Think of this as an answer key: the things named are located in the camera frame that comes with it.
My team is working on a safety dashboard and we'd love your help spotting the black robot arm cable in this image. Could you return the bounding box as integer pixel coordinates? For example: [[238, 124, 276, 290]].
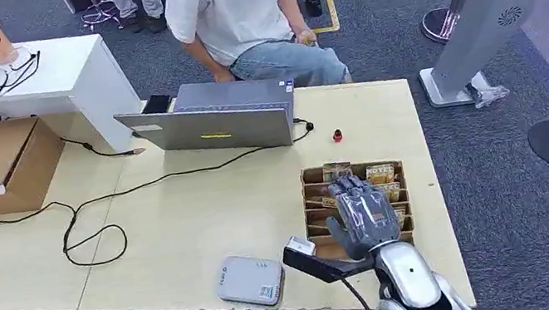
[[338, 270, 380, 310]]

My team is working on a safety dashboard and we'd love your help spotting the wooden card box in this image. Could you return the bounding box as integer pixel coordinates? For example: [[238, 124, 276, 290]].
[[295, 150, 419, 268]]

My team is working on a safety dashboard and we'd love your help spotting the chrome stanchion base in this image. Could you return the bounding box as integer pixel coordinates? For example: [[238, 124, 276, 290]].
[[416, 4, 466, 48]]

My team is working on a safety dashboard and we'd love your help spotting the white counter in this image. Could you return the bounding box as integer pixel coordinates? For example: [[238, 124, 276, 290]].
[[0, 21, 150, 174]]

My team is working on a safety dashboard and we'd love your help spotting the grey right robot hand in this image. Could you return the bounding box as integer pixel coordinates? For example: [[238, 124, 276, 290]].
[[318, 168, 405, 267]]

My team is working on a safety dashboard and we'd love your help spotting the black cable with plug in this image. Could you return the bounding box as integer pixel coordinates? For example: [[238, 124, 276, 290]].
[[59, 123, 148, 169]]

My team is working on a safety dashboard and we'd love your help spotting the black phone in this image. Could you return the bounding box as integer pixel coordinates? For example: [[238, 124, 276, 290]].
[[139, 91, 175, 118]]

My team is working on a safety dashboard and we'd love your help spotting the grey laptop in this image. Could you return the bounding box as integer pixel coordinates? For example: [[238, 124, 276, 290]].
[[109, 66, 306, 175]]

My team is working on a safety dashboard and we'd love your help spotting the chair base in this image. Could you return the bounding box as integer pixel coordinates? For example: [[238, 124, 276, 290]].
[[76, 0, 121, 32]]

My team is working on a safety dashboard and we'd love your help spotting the seated person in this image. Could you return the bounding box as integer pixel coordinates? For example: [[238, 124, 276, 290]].
[[162, 0, 353, 112]]

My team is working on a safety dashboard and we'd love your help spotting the clear plastic bag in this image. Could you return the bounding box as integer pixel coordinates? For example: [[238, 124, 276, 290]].
[[468, 80, 512, 111]]

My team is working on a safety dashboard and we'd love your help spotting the flat grey white device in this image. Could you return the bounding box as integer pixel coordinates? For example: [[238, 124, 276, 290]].
[[210, 248, 291, 310]]

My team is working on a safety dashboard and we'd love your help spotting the long black desk cable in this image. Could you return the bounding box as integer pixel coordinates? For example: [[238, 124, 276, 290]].
[[0, 115, 332, 283]]

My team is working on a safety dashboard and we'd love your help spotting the black lanyard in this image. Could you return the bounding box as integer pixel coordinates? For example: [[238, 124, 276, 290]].
[[0, 49, 48, 98]]

